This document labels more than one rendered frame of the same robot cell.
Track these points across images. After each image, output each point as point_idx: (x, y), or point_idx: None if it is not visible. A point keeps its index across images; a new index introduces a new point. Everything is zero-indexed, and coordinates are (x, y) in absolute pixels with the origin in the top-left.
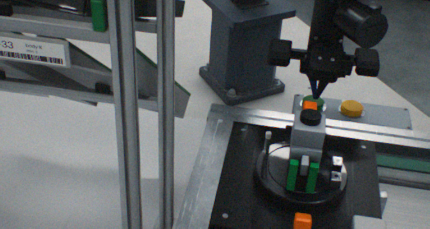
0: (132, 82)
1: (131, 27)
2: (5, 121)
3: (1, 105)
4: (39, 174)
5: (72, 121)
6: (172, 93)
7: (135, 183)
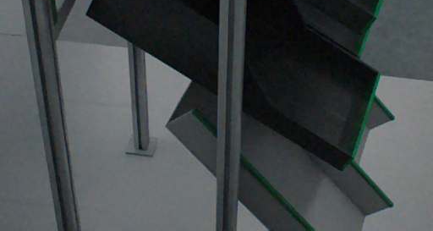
0: (36, 87)
1: (33, 38)
2: (397, 153)
3: (428, 142)
4: None
5: (416, 219)
6: (220, 206)
7: (50, 186)
